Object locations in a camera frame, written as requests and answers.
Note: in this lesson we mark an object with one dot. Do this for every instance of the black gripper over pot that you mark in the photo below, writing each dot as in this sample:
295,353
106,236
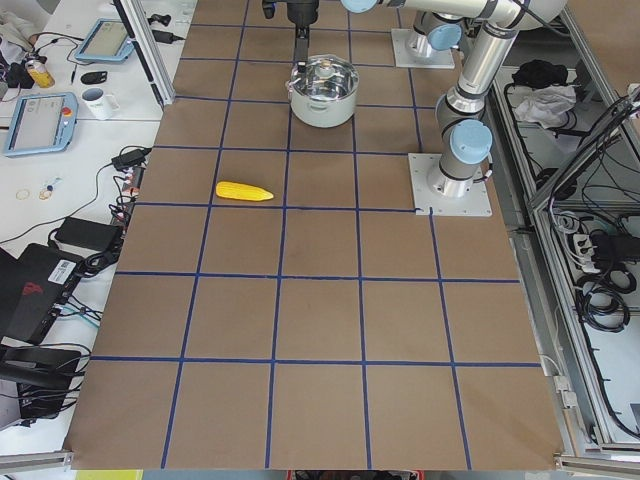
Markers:
302,12

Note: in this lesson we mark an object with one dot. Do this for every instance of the glass pot lid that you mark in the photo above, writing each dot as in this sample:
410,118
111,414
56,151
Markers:
326,77

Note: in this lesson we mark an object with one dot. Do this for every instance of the pale green electric pot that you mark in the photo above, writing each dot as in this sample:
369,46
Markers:
322,114

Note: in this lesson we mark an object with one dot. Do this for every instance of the yellow corn cob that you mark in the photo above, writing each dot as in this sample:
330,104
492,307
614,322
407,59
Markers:
242,192

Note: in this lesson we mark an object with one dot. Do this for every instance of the small blue teach pendant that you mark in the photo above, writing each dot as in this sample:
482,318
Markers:
107,42

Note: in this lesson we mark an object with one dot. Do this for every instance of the white mug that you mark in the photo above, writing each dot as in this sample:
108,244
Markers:
101,104

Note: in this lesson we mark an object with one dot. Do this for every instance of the black white cloth pile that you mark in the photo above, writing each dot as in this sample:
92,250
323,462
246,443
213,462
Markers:
551,97

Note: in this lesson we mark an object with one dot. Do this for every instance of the yellow drink can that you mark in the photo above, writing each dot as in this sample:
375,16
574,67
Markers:
39,73

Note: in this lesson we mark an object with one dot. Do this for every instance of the large blue teach pendant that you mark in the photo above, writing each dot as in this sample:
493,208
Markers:
41,123

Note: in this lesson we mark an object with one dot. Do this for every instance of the black power adapter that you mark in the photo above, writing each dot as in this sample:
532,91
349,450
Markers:
88,234

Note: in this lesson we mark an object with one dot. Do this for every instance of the white power strip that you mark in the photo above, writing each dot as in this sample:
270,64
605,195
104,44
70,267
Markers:
585,251

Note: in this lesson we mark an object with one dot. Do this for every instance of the black laptop with red logo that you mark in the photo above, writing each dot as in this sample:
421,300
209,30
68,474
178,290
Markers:
33,287

